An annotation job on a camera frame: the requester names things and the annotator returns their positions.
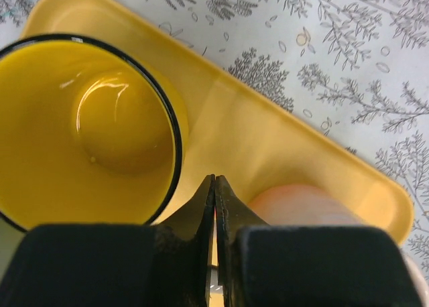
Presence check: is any yellow glass cup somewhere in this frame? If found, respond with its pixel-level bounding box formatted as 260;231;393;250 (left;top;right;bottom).
1;34;188;232

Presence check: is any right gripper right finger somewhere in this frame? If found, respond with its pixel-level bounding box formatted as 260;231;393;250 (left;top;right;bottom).
214;176;423;306

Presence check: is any floral table cloth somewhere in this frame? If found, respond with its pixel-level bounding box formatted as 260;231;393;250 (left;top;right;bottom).
0;0;429;307

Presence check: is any pink ceramic mug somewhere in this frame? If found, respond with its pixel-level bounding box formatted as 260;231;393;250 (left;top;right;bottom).
247;183;429;298

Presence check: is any yellow plastic tray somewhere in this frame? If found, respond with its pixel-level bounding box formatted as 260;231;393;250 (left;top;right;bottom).
22;0;414;244

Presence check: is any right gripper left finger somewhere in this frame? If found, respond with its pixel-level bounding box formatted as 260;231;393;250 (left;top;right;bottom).
1;175;215;306

